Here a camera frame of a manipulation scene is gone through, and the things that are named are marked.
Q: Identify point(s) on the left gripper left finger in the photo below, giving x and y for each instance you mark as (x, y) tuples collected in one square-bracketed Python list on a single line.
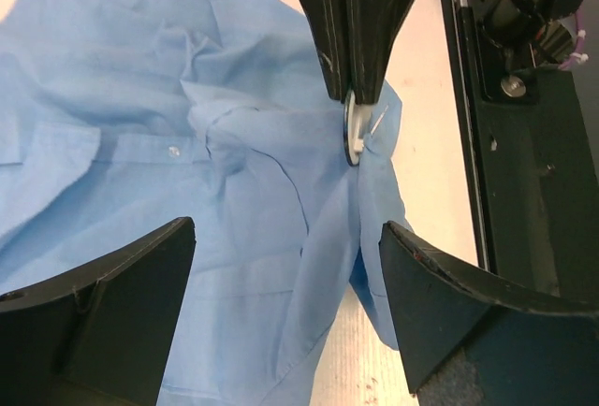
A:
[(98, 334)]

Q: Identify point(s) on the round blue badge pin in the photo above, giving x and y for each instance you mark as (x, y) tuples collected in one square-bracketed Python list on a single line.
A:
[(357, 124)]

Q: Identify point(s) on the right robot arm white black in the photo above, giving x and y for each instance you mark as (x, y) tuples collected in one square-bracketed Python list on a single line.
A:
[(516, 23)]

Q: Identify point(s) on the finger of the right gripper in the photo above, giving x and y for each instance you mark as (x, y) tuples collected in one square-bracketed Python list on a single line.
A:
[(328, 23), (373, 26)]

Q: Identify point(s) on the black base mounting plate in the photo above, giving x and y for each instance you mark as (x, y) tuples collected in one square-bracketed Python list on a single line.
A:
[(528, 160)]

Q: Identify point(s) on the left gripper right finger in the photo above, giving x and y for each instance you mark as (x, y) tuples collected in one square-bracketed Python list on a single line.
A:
[(468, 337)]

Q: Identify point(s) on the blue button-up shirt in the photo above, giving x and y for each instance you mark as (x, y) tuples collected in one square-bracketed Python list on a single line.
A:
[(118, 116)]

